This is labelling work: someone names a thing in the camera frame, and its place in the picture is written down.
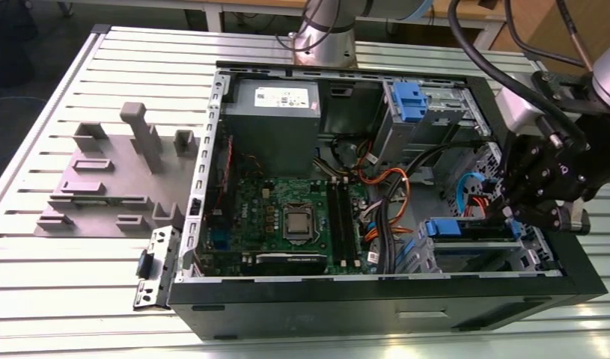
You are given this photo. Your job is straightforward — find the grey power supply unit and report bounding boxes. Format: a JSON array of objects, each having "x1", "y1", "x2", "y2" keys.
[{"x1": 219, "y1": 78, "x2": 322, "y2": 179}]

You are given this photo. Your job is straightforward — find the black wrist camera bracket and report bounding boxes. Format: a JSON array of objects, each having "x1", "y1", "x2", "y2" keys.
[{"x1": 528, "y1": 69, "x2": 610, "y2": 117}]

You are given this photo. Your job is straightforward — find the black office chair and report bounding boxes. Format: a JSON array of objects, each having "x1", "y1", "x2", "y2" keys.
[{"x1": 0, "y1": 0, "x2": 40, "y2": 89}]

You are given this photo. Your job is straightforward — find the blue floor cable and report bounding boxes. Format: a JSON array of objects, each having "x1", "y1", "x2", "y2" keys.
[{"x1": 0, "y1": 95, "x2": 53, "y2": 110}]

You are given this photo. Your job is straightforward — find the green motherboard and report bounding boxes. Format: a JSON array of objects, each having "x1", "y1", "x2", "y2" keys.
[{"x1": 199, "y1": 175, "x2": 380, "y2": 276}]

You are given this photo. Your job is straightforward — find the grey parts rack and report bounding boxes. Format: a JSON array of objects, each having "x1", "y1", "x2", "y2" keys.
[{"x1": 36, "y1": 102, "x2": 204, "y2": 241}]

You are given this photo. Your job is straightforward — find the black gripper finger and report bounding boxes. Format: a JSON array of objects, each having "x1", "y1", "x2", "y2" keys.
[
  {"x1": 506, "y1": 201, "x2": 591, "y2": 236},
  {"x1": 488, "y1": 144, "x2": 541, "y2": 227}
]

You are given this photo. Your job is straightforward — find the blue drive latch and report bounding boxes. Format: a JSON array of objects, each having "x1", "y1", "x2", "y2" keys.
[{"x1": 391, "y1": 80, "x2": 430, "y2": 123}]

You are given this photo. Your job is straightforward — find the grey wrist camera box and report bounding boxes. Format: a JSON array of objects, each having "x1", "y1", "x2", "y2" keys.
[{"x1": 496, "y1": 88, "x2": 550, "y2": 134}]

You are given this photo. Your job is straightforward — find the yellow black wires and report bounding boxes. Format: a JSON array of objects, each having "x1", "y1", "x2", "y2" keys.
[{"x1": 311, "y1": 156, "x2": 348, "y2": 177}]

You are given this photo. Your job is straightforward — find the black PC case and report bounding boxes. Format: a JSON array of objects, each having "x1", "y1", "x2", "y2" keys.
[{"x1": 167, "y1": 58, "x2": 609, "y2": 340}]

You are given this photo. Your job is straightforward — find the black RAM slot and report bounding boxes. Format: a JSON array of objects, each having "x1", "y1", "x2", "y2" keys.
[
  {"x1": 326, "y1": 176, "x2": 348, "y2": 269},
  {"x1": 338, "y1": 176, "x2": 362, "y2": 267}
]

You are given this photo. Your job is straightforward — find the blue data wire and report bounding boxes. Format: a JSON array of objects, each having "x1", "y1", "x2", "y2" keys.
[{"x1": 455, "y1": 171, "x2": 488, "y2": 220}]

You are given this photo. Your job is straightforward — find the orange wire bundle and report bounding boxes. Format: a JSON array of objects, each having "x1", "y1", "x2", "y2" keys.
[{"x1": 356, "y1": 167, "x2": 415, "y2": 244}]

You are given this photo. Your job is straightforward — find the wooden desk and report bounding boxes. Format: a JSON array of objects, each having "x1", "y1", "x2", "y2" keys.
[{"x1": 414, "y1": 0, "x2": 514, "y2": 52}]

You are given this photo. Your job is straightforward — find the silver CPU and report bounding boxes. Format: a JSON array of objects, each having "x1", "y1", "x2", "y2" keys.
[{"x1": 285, "y1": 210, "x2": 314, "y2": 236}]

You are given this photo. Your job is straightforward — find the black wire bundle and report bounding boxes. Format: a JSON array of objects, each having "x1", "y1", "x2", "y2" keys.
[{"x1": 374, "y1": 138, "x2": 488, "y2": 272}]

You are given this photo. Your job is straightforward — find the silver expansion slot bracket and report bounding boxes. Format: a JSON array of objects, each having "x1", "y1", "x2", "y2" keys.
[{"x1": 132, "y1": 225, "x2": 181, "y2": 310}]

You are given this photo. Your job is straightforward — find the black graphics card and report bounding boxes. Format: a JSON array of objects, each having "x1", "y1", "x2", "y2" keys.
[{"x1": 240, "y1": 251, "x2": 331, "y2": 276}]

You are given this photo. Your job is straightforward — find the grey metal drive cage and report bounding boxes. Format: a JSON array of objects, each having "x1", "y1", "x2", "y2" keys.
[{"x1": 371, "y1": 78, "x2": 488, "y2": 165}]

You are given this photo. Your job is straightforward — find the red black power wire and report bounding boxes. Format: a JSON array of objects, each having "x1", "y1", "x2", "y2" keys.
[{"x1": 464, "y1": 196, "x2": 491, "y2": 218}]

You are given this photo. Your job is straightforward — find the hard disk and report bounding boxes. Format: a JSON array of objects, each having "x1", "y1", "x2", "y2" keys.
[{"x1": 422, "y1": 218, "x2": 524, "y2": 244}]

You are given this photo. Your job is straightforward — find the grey metal disk bay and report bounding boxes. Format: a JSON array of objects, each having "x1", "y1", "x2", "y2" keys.
[{"x1": 418, "y1": 215, "x2": 541, "y2": 272}]

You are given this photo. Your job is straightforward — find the black CPU socket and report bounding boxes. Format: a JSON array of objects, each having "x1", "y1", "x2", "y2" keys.
[{"x1": 279, "y1": 201, "x2": 319, "y2": 246}]

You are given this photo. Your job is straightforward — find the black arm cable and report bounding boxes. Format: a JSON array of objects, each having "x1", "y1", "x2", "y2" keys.
[{"x1": 446, "y1": 0, "x2": 595, "y2": 150}]

